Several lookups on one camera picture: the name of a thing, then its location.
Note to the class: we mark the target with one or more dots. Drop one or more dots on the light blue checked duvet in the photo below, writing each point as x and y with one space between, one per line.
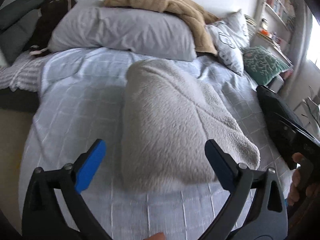
81 100

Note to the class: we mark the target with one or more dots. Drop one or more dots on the grey striped blanket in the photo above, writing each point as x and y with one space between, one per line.
24 74

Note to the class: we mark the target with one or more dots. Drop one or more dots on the white bookshelf with books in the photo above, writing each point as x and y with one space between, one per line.
275 21

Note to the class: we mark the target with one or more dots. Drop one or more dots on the white fleece jacket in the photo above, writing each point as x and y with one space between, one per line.
168 116

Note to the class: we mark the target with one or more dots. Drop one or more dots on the tan knitted blanket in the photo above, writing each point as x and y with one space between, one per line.
191 13

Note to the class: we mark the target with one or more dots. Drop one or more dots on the person's right hand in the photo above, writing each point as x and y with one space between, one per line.
294 195

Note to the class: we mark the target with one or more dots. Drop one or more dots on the white printed pillow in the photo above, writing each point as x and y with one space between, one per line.
230 37

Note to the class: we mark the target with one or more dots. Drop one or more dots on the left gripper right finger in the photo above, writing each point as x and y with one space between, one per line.
255 208

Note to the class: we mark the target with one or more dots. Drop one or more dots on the grey pillow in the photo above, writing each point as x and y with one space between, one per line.
139 31

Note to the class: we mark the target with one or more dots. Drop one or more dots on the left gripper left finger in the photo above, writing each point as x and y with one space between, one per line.
42 217

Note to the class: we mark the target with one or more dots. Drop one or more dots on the green coral pattern cushion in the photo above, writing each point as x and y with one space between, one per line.
261 65

